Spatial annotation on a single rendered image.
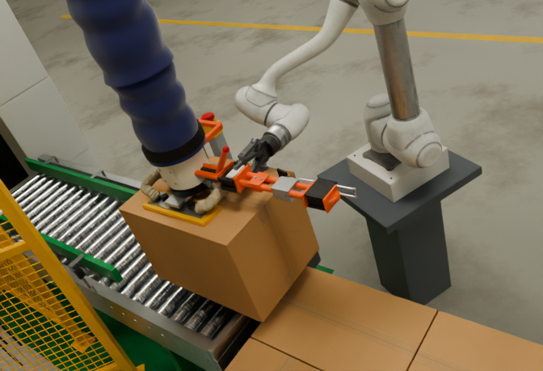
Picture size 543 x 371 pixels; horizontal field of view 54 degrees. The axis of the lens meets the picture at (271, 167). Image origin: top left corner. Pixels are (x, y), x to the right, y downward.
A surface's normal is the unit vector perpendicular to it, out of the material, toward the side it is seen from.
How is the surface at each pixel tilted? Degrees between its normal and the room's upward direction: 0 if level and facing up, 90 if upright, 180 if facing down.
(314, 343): 0
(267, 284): 89
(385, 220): 0
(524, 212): 0
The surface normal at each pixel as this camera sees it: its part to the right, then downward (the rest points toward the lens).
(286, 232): 0.77, 0.15
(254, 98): -0.39, 0.00
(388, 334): -0.27, -0.79
